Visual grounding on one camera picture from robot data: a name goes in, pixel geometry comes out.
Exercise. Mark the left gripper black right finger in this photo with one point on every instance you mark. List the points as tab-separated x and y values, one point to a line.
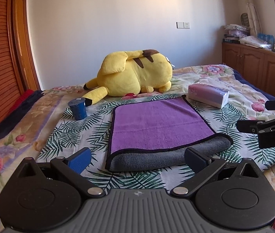
204	167

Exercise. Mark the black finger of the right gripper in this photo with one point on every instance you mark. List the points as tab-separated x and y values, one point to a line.
255	126

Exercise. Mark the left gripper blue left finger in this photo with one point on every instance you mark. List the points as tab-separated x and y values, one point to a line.
68	170

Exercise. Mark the purple and grey towel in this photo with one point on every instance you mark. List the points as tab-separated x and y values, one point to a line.
155	134

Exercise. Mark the wooden low cabinet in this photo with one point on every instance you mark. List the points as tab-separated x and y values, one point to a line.
256	66

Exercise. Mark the floral quilt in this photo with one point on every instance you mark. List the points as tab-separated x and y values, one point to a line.
30	135

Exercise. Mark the blue cup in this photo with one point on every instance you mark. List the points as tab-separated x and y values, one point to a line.
78	108

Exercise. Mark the white plastic bag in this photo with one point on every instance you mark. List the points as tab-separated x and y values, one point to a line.
254	42

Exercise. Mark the pink tissue pack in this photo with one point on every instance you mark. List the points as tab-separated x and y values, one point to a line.
207	94

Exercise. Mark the dark blue blanket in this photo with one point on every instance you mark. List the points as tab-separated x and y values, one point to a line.
11	120

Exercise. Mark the red cloth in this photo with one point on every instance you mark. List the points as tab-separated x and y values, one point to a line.
20	100

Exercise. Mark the stack of folded linens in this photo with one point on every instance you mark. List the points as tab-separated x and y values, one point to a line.
233	33

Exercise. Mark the yellow plush toy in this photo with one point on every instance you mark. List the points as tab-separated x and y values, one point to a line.
129	72

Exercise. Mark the wooden louvered wardrobe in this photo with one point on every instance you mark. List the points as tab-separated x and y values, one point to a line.
17	70

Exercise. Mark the white wall switch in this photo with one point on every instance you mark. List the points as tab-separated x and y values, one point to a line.
183	25

